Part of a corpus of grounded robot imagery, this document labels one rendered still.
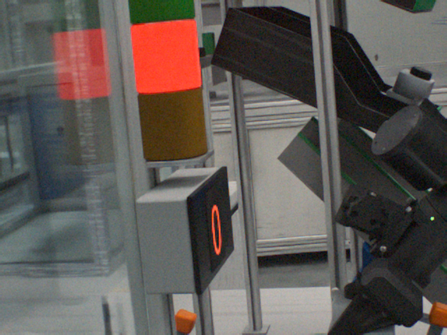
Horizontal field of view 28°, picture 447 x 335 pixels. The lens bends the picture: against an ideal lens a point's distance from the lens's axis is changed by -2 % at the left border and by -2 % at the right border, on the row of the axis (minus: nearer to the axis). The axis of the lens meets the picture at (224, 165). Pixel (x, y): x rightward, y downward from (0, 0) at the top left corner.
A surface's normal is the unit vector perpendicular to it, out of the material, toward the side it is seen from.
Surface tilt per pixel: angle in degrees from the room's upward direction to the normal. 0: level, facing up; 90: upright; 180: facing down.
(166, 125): 90
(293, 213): 90
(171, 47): 90
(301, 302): 0
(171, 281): 90
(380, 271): 45
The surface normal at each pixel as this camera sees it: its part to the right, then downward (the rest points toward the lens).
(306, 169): -0.36, 0.18
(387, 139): -0.75, -0.59
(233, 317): -0.09, -0.98
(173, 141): 0.09, 0.15
